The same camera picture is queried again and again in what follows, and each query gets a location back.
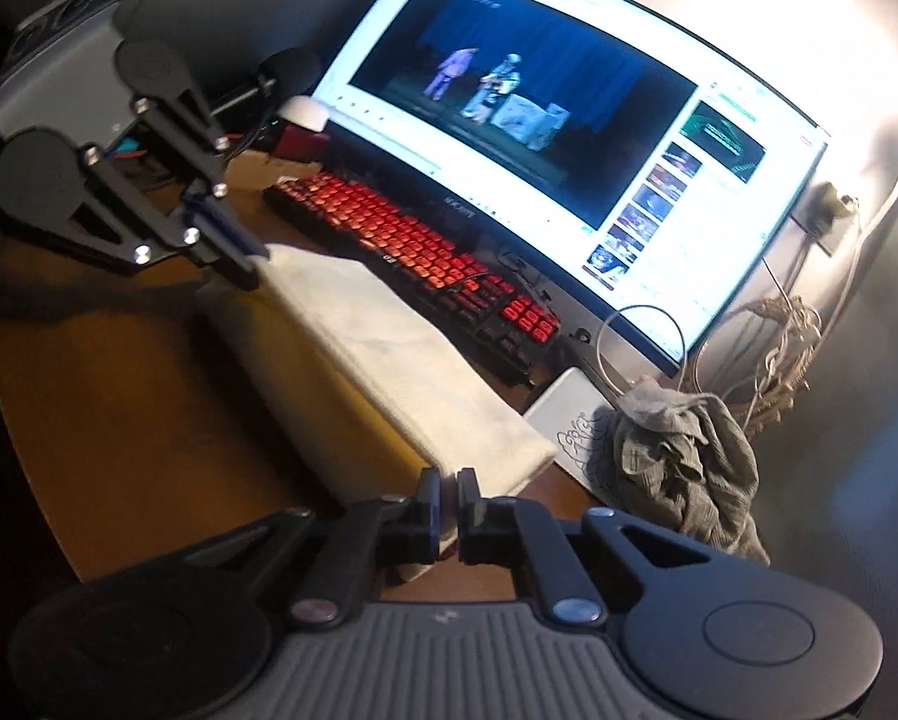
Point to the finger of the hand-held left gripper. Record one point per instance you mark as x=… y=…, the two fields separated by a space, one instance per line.
x=141 y=193
x=194 y=135

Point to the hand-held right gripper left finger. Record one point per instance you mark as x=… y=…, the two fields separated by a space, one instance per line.
x=428 y=510

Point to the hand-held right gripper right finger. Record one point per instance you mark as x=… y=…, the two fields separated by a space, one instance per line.
x=470 y=514

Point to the cream knit vest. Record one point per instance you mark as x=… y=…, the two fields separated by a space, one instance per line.
x=389 y=360

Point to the teal plastic item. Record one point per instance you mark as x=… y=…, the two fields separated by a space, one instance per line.
x=128 y=144

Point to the brown cardboard box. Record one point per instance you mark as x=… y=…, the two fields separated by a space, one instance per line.
x=261 y=172

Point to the dark red box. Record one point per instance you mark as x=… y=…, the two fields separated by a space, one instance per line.
x=299 y=144

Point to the white dome lamp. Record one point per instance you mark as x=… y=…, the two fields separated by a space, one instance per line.
x=305 y=114

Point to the black microphone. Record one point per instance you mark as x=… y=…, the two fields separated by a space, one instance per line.
x=291 y=69

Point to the white mouse pad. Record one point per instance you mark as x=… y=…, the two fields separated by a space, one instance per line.
x=561 y=405

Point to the grey crumpled garment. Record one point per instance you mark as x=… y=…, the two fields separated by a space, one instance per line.
x=681 y=465

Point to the red backlit keyboard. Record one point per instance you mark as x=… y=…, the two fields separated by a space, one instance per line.
x=389 y=232

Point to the curved computer monitor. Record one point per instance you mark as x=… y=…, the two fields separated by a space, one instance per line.
x=644 y=127

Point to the wall power outlet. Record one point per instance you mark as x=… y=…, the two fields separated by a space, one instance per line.
x=831 y=221

